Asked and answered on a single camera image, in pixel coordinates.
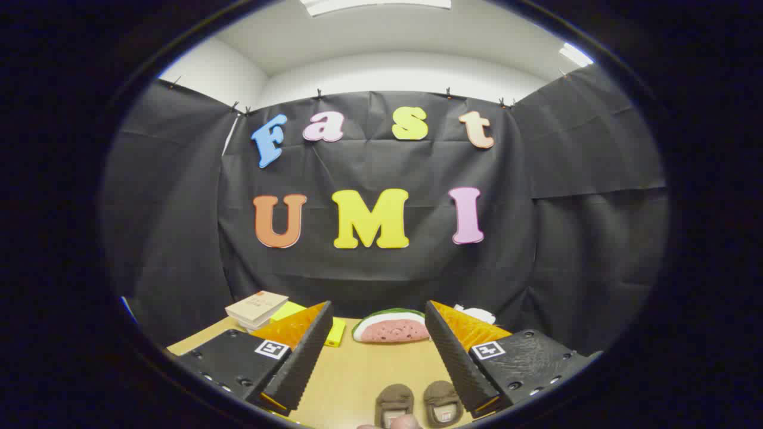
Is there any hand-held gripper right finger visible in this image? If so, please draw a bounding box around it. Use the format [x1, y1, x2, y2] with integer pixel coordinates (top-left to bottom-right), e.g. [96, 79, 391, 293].
[424, 301, 601, 419]

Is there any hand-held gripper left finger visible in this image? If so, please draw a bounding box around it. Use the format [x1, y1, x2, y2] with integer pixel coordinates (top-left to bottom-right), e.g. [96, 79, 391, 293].
[173, 301, 333, 416]

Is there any brown fuzzy slipper shoe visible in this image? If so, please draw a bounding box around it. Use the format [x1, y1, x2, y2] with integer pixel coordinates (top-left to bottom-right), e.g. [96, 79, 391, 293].
[423, 380, 464, 428]
[374, 383, 415, 429]

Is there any yellow cardboard box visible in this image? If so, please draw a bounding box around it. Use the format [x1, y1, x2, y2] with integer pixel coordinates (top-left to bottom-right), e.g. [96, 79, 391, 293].
[271, 301, 346, 347]

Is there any white plush toy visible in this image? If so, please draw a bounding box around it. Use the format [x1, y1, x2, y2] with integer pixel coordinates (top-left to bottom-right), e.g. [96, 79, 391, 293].
[454, 304, 497, 325]

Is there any watermelon slice plush toy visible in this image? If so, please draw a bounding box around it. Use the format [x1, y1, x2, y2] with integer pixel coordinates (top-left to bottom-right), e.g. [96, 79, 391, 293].
[352, 308, 431, 344]

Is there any small ceiling light panel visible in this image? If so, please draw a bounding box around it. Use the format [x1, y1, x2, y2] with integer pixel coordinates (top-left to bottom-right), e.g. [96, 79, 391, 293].
[559, 43, 594, 67]

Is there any long ceiling light panel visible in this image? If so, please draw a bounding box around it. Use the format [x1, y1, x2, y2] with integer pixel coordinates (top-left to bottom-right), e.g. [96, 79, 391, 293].
[300, 0, 452, 17]

